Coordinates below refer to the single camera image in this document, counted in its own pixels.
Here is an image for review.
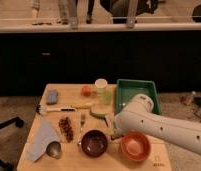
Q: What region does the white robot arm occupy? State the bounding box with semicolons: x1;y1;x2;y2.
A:
113;94;201;155

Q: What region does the orange red bowl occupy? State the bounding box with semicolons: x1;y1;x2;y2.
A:
120;132;151;162

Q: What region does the dark purple bowl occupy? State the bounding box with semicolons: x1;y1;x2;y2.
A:
81;130;108;158

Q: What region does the green banana toy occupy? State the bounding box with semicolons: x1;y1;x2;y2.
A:
90;110;107;120

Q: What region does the metal fork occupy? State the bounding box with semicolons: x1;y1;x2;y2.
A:
80;113;86;132

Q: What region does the green translucent cup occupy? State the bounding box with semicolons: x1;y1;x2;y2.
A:
100;90;112;105

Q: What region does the yellow wooden stick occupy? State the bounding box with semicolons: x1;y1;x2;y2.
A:
71;103;93;109

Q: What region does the green plastic tray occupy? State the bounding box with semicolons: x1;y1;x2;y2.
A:
115;79;161;115

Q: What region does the white lidded cup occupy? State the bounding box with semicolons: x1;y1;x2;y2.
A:
95;78;108;94

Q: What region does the brown pine cone strip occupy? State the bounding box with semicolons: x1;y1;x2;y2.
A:
59;117;73;143

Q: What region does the orange ball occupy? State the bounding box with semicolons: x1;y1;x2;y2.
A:
81;85;92;97

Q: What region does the metal ladle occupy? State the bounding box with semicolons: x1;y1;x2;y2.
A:
46;141;62;159

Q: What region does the grey cloth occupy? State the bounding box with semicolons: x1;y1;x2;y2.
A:
26;120;61;162

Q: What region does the black chair base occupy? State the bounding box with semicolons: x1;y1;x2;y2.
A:
0;116;25;171

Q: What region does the black cabinet counter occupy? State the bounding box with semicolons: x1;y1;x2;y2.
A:
0;27;201;96

